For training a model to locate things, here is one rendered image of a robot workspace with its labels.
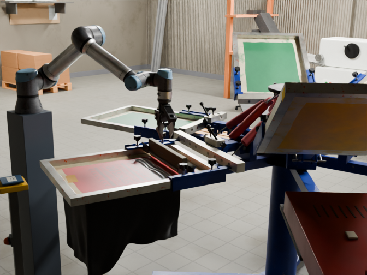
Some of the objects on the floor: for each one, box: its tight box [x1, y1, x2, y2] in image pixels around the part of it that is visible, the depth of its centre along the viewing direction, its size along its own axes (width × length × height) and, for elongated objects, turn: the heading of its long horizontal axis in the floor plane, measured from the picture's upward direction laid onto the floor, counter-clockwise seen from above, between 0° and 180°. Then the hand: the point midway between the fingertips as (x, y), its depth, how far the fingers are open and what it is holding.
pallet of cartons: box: [1, 50, 72, 95], centre depth 1000 cm, size 92×129×76 cm
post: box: [0, 176, 28, 275], centre depth 250 cm, size 22×22×96 cm
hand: (166, 137), depth 258 cm, fingers open, 4 cm apart
